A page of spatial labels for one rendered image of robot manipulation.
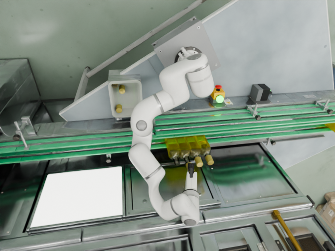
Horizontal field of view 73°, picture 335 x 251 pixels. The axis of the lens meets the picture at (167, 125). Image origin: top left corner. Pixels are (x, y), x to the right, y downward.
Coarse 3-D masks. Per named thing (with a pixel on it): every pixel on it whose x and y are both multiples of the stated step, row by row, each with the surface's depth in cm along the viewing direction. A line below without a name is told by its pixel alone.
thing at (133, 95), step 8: (128, 80) 118; (136, 80) 118; (112, 88) 124; (128, 88) 127; (136, 88) 128; (112, 96) 123; (120, 96) 129; (128, 96) 130; (136, 96) 131; (112, 104) 123; (120, 104) 132; (128, 104) 133; (136, 104) 134; (112, 112) 126; (128, 112) 132
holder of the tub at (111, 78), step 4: (112, 76) 122; (116, 76) 122; (120, 76) 122; (124, 76) 122; (128, 76) 122; (132, 76) 123; (136, 76) 123; (108, 80) 118; (112, 80) 118; (116, 80) 118; (120, 80) 118; (124, 80) 118; (140, 80) 120; (108, 84) 118; (116, 120) 136; (120, 120) 136; (124, 120) 136; (128, 120) 136
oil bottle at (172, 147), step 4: (168, 140) 127; (172, 140) 127; (168, 144) 124; (172, 144) 124; (176, 144) 124; (168, 148) 122; (172, 148) 121; (176, 148) 121; (168, 152) 123; (172, 152) 119; (176, 152) 119; (172, 156) 119
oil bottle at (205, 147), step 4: (196, 136) 130; (200, 136) 130; (204, 136) 130; (200, 140) 127; (204, 140) 127; (200, 144) 124; (204, 144) 124; (208, 144) 124; (200, 148) 123; (204, 148) 122; (208, 148) 122; (200, 152) 124; (204, 152) 122
